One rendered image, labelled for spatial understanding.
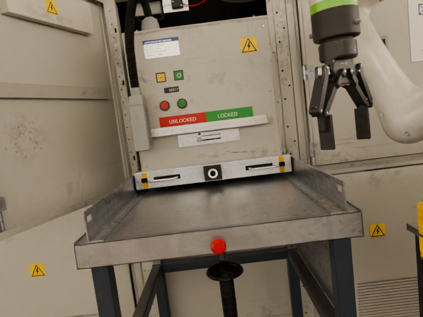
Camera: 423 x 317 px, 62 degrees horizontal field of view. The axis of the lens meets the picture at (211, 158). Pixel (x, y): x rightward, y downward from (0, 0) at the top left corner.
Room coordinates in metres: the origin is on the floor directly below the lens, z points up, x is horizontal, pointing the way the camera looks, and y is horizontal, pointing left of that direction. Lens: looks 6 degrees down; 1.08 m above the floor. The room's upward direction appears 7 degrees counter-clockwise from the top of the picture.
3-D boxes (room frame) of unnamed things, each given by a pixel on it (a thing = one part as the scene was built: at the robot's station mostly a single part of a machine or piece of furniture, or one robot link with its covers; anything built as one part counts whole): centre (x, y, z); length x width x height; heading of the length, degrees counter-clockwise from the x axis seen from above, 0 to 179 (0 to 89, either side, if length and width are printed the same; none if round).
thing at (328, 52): (0.74, -0.29, 1.16); 0.08 x 0.07 x 0.09; 127
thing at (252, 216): (1.07, 0.00, 0.82); 0.68 x 0.62 x 0.06; 179
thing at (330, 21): (0.75, -0.28, 1.23); 0.12 x 0.09 x 0.06; 37
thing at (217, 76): (1.21, 0.00, 1.15); 0.48 x 0.01 x 0.48; 89
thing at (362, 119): (0.79, -0.34, 1.03); 0.03 x 0.01 x 0.07; 37
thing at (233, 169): (1.23, 0.00, 0.90); 0.54 x 0.05 x 0.06; 89
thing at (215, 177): (1.19, 0.00, 0.90); 0.06 x 0.03 x 0.05; 89
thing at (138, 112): (1.14, 0.21, 1.09); 0.08 x 0.05 x 0.17; 179
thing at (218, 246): (0.71, 0.01, 0.82); 0.04 x 0.03 x 0.03; 179
